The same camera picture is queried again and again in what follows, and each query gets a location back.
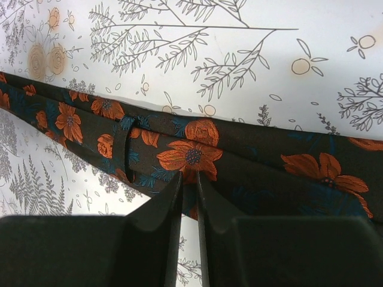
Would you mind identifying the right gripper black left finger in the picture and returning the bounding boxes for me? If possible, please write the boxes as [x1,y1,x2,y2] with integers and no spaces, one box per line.
[1,173,183,286]

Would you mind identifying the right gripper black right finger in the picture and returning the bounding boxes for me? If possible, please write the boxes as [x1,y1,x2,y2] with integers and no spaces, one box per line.
[197,173,382,286]

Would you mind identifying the black tie orange flowers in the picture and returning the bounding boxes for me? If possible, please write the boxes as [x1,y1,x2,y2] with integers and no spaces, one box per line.
[1,73,382,224]

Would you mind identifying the floral patterned table mat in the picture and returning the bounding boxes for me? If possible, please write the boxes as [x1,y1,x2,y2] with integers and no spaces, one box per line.
[1,1,382,286]

